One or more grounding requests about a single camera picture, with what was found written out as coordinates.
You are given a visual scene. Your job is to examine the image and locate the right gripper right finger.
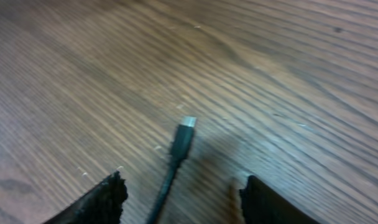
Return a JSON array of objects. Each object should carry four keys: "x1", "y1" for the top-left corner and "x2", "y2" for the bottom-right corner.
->
[{"x1": 239, "y1": 175, "x2": 319, "y2": 224}]

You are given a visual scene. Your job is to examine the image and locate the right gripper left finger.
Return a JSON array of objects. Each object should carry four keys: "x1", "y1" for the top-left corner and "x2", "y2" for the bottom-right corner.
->
[{"x1": 44, "y1": 171, "x2": 128, "y2": 224}]

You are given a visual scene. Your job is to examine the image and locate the black USB charging cable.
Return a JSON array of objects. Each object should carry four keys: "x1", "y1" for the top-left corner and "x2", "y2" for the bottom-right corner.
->
[{"x1": 145, "y1": 116, "x2": 198, "y2": 224}]

